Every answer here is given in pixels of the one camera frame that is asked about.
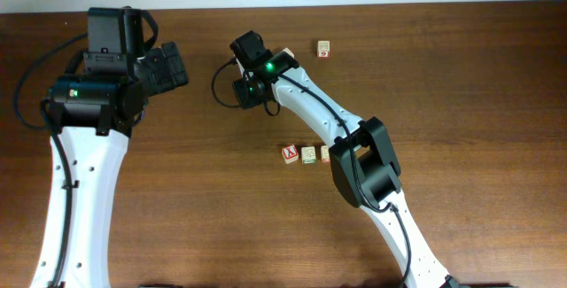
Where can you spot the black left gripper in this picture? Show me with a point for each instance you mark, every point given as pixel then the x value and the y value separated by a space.
pixel 173 73

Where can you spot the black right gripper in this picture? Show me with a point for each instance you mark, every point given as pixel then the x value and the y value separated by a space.
pixel 244 102

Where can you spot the wooden block red letter Y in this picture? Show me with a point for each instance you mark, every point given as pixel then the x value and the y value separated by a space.
pixel 290 153

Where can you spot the wooden block green letter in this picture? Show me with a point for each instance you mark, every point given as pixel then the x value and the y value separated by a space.
pixel 308 155

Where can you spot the wooden block red side engraved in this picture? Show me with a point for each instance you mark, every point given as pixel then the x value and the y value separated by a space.
pixel 325 155

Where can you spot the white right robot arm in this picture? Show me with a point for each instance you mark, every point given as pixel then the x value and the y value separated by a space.
pixel 364 165

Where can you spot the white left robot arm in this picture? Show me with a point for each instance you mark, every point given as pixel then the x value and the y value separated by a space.
pixel 90 118

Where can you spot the wooden block green side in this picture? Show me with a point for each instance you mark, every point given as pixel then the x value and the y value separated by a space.
pixel 289 52

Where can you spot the wooden block red number far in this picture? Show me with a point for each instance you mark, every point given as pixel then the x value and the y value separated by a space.
pixel 323 49

